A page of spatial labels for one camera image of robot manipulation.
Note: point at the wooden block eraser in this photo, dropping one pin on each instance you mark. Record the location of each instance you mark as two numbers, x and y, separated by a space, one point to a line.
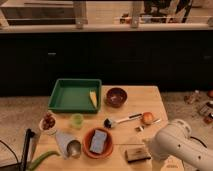
136 154

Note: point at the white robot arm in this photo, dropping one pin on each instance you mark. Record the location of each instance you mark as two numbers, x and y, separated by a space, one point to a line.
174 139

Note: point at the purple bowl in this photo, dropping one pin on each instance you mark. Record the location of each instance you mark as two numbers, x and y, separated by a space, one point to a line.
116 97

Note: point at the orange bowl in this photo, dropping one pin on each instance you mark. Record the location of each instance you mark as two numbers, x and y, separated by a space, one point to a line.
108 146

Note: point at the white bowl of grapes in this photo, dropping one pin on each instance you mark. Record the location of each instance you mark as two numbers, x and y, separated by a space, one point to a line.
47 124

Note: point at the yellow corn cob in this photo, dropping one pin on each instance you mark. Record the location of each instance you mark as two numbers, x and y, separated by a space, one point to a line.
93 98

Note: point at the green plastic tray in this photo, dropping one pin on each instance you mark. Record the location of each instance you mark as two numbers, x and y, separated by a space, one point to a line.
72 96

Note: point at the black-headed dish brush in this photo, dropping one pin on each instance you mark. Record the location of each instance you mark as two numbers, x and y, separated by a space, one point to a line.
111 123

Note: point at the small green cup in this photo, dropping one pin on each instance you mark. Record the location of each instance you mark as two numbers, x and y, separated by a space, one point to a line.
76 121

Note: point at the red apple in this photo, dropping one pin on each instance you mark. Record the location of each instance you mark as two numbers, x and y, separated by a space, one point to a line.
147 118

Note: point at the small black white clip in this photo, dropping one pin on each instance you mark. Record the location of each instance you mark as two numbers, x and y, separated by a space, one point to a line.
139 129

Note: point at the blue sponge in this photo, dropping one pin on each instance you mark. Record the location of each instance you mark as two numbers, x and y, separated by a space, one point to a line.
98 141

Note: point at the grey cloth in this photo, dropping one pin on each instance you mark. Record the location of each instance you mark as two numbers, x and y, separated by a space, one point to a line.
62 140

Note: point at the silver metal cup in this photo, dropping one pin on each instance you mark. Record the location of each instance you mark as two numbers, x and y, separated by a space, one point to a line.
74 149

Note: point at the green cucumber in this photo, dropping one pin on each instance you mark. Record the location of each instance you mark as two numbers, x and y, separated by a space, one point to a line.
40 159

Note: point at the black camera stand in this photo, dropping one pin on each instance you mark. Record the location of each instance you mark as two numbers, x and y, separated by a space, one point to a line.
28 136

